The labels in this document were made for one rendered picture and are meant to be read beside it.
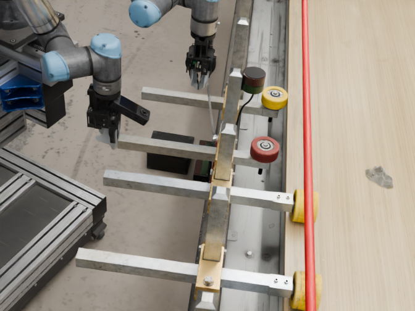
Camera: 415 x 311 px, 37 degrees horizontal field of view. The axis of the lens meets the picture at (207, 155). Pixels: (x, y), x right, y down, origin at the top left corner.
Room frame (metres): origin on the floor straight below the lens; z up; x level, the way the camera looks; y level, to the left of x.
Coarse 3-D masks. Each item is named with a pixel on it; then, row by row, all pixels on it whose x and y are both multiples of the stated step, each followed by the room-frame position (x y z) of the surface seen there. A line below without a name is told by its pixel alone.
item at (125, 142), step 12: (120, 144) 1.30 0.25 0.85; (132, 144) 1.29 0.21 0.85; (144, 144) 1.29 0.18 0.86; (156, 144) 1.30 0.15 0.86; (168, 144) 1.30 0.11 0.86; (180, 144) 1.31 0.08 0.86; (192, 144) 1.32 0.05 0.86; (180, 156) 1.29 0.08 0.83; (192, 156) 1.29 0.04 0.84; (204, 156) 1.29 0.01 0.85; (240, 156) 1.29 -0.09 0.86; (264, 168) 1.28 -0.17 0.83
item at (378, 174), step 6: (378, 168) 1.25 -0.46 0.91; (384, 168) 1.26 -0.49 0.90; (366, 174) 1.23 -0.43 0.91; (372, 174) 1.22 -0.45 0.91; (378, 174) 1.23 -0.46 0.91; (384, 174) 1.23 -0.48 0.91; (372, 180) 1.21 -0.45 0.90; (378, 180) 1.20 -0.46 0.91; (384, 180) 1.20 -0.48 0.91; (390, 180) 1.21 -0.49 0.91; (384, 186) 1.19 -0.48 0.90
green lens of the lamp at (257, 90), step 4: (244, 84) 1.32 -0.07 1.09; (244, 88) 1.32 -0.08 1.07; (248, 88) 1.31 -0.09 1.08; (252, 88) 1.31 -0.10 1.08; (256, 88) 1.31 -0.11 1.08; (260, 88) 1.32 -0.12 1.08; (248, 92) 1.31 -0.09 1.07; (252, 92) 1.31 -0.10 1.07; (256, 92) 1.31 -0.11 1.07; (260, 92) 1.32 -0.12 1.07
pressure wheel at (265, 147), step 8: (264, 136) 1.33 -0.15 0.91; (256, 144) 1.29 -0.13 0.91; (264, 144) 1.29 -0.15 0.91; (272, 144) 1.31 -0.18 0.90; (256, 152) 1.27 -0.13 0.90; (264, 152) 1.26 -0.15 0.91; (272, 152) 1.27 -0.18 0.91; (256, 160) 1.26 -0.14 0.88; (264, 160) 1.26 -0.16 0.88; (272, 160) 1.27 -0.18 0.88
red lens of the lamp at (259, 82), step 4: (244, 72) 1.34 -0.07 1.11; (244, 76) 1.33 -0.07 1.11; (264, 76) 1.33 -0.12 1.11; (244, 80) 1.32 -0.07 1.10; (248, 80) 1.31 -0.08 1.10; (252, 80) 1.31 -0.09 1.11; (256, 80) 1.31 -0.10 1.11; (260, 80) 1.31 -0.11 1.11; (264, 80) 1.33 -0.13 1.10; (248, 84) 1.31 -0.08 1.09; (252, 84) 1.31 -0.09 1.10; (256, 84) 1.31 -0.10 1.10; (260, 84) 1.32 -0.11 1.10
